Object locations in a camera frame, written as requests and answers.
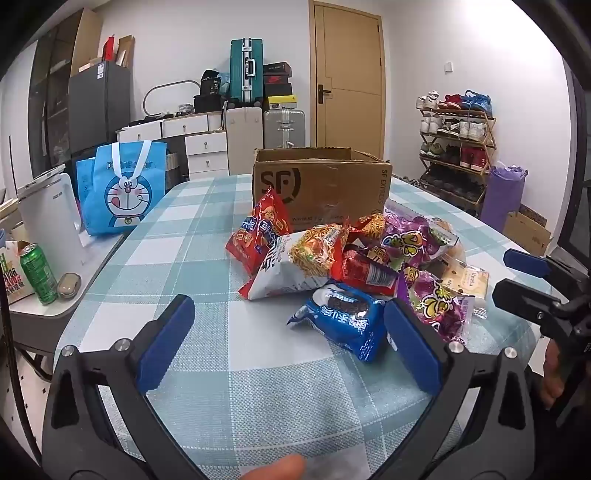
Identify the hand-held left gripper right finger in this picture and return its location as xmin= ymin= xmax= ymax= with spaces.
xmin=385 ymin=298 xmax=536 ymax=416

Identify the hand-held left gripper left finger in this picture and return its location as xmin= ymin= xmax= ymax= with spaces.
xmin=46 ymin=294 xmax=196 ymax=416

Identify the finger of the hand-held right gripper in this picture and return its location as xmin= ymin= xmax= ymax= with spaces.
xmin=503 ymin=248 xmax=591 ymax=280
xmin=491 ymin=279 xmax=575 ymax=339

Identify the purple candy bag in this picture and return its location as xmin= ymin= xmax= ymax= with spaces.
xmin=396 ymin=267 xmax=476 ymax=345
xmin=381 ymin=199 xmax=461 ymax=269

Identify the beige snack packet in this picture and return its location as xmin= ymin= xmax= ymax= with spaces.
xmin=441 ymin=256 xmax=490 ymax=311

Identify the blue cookie packet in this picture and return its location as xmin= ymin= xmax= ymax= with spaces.
xmin=286 ymin=283 xmax=387 ymax=363

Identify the small red snack packet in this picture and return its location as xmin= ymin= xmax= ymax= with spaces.
xmin=330 ymin=242 xmax=400 ymax=296

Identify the red biscuit snack bag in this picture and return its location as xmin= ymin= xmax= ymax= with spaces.
xmin=225 ymin=188 xmax=293 ymax=277

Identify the person's right hand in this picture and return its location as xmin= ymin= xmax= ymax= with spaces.
xmin=539 ymin=342 xmax=568 ymax=411

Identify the person's left hand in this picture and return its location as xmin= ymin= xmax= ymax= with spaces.
xmin=239 ymin=454 xmax=306 ymax=480

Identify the small brown cardboard box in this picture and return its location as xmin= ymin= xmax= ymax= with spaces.
xmin=502 ymin=205 xmax=553 ymax=257

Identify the grey side table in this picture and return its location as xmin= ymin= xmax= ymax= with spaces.
xmin=7 ymin=228 xmax=134 ymax=365

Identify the small beige case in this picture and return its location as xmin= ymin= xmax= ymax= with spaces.
xmin=56 ymin=272 xmax=83 ymax=300

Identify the shoe rack with shoes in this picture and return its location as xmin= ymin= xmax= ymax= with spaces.
xmin=416 ymin=90 xmax=494 ymax=204

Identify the green drink can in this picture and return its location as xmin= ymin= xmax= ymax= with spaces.
xmin=18 ymin=244 xmax=59 ymax=305

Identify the blue cartoon tote bag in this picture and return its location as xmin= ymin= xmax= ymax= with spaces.
xmin=90 ymin=141 xmax=168 ymax=237

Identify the colourful lettered paper box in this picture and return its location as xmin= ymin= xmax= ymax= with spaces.
xmin=0 ymin=239 xmax=36 ymax=305

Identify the white appliance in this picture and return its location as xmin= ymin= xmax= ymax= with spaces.
xmin=16 ymin=164 xmax=86 ymax=274

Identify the white chest of drawers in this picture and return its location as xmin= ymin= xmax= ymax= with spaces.
xmin=185 ymin=132 xmax=229 ymax=181

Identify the white low drawer cabinet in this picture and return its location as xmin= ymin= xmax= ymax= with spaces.
xmin=115 ymin=113 xmax=223 ymax=145

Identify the beige suitcase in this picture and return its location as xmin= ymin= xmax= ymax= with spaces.
xmin=225 ymin=107 xmax=264 ymax=175

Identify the grey refrigerator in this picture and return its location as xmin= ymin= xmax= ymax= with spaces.
xmin=68 ymin=62 xmax=131 ymax=158

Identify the black storage box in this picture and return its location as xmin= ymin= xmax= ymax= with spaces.
xmin=193 ymin=94 xmax=227 ymax=114

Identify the silver suitcase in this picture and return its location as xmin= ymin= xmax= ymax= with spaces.
xmin=263 ymin=109 xmax=307 ymax=149

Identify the wooden door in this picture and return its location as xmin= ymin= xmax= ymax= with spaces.
xmin=309 ymin=0 xmax=386 ymax=160

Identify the grey arched tube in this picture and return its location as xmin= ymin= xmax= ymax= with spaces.
xmin=143 ymin=79 xmax=200 ymax=117

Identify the black bag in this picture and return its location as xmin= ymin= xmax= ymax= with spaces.
xmin=200 ymin=69 xmax=223 ymax=96

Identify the dark tall cabinet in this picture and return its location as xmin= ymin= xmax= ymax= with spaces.
xmin=28 ymin=9 xmax=100 ymax=163

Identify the teal suitcase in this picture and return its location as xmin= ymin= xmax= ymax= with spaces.
xmin=229 ymin=38 xmax=265 ymax=106

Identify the black cable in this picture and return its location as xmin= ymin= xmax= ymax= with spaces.
xmin=0 ymin=277 xmax=43 ymax=467

